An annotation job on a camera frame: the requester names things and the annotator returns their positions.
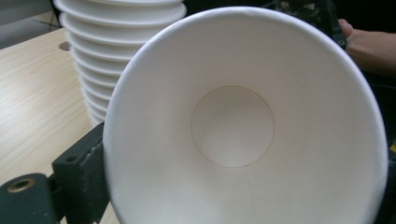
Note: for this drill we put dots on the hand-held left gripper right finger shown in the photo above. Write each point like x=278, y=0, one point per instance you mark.
x=391, y=186

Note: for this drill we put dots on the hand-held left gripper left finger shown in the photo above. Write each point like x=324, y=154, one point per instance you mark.
x=82, y=174

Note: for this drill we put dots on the stack of white paper cups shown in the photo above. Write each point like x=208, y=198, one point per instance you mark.
x=106, y=46

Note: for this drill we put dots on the single white paper cup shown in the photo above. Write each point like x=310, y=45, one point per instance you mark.
x=236, y=124

